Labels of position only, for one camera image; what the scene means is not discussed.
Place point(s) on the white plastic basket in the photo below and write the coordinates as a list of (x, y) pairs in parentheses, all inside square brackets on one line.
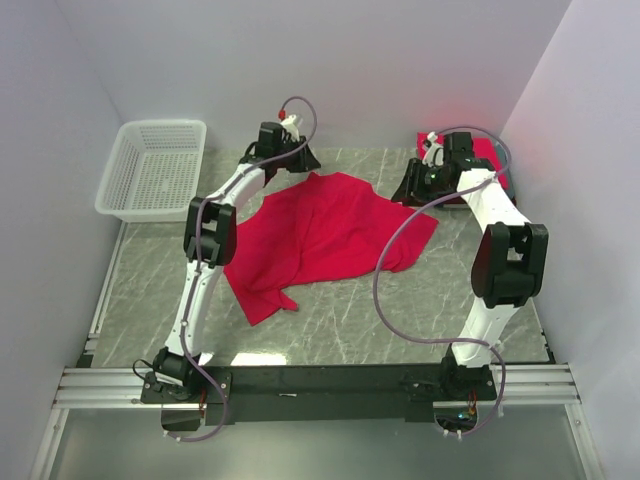
[(153, 171)]

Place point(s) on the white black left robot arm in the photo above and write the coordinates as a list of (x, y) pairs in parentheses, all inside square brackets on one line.
[(210, 241)]

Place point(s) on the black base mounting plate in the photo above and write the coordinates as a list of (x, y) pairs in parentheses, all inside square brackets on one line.
[(346, 407)]

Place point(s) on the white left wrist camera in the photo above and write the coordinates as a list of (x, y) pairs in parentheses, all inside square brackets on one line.
[(290, 123)]

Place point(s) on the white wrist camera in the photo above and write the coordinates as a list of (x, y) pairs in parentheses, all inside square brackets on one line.
[(290, 123), (433, 151)]

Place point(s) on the pink-red t shirt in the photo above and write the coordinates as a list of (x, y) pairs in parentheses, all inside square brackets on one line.
[(326, 228)]

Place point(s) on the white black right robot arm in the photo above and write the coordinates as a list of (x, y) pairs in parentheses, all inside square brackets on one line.
[(509, 264)]

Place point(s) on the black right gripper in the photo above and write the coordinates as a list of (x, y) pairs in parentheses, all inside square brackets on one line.
[(411, 190)]

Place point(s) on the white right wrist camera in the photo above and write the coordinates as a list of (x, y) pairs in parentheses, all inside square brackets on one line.
[(433, 151)]

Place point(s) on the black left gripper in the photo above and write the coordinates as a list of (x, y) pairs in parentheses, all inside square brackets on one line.
[(307, 160)]

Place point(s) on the aluminium frame rail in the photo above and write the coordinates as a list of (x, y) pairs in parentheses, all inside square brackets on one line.
[(520, 384)]

